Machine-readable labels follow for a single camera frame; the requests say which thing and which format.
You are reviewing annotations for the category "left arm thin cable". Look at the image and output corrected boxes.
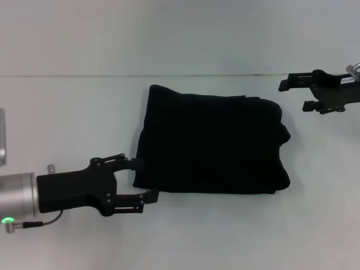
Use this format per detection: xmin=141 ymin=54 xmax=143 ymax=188
xmin=13 ymin=210 xmax=64 ymax=229

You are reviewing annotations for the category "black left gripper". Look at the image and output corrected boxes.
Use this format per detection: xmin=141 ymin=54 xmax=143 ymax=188
xmin=36 ymin=152 xmax=160 ymax=218

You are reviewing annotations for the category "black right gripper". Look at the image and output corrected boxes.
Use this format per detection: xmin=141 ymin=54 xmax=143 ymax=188
xmin=277 ymin=69 xmax=360 ymax=115

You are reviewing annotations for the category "black shirt with FREE print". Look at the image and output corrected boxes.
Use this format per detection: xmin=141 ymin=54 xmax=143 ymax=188
xmin=132 ymin=84 xmax=292 ymax=195

